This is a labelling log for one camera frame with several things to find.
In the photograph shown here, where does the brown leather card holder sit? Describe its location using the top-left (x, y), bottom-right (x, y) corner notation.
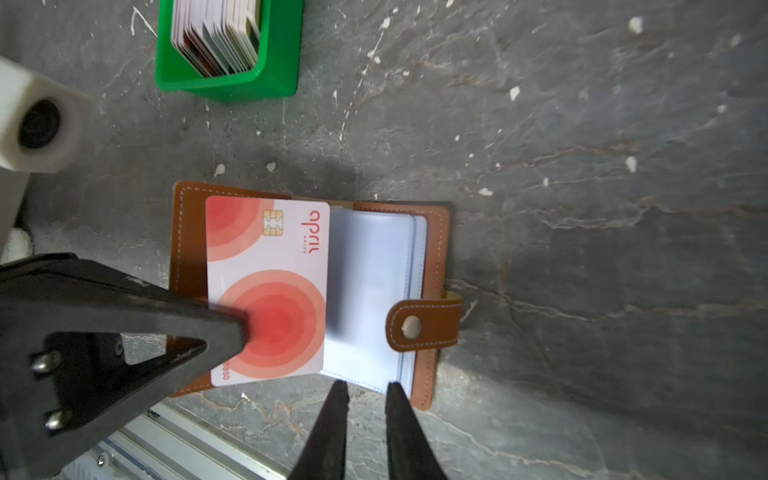
top-left (170, 181), bottom-right (462, 411)

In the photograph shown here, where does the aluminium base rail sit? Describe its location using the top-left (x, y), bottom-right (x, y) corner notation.
top-left (55, 403), bottom-right (289, 479)

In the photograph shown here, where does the green plastic card tray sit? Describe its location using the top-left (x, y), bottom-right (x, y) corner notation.
top-left (155, 0), bottom-right (304, 103)

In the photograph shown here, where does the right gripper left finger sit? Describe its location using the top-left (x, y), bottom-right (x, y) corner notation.
top-left (288, 380), bottom-right (349, 480)

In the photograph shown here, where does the white red circles credit card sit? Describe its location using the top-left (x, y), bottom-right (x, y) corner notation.
top-left (205, 196), bottom-right (331, 387)

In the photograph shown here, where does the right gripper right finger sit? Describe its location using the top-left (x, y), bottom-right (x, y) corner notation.
top-left (385, 382), bottom-right (448, 480)

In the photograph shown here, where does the stack of credit cards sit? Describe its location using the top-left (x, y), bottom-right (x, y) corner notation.
top-left (171, 0), bottom-right (262, 78)

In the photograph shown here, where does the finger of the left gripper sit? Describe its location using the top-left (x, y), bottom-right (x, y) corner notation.
top-left (1, 253), bottom-right (247, 479)

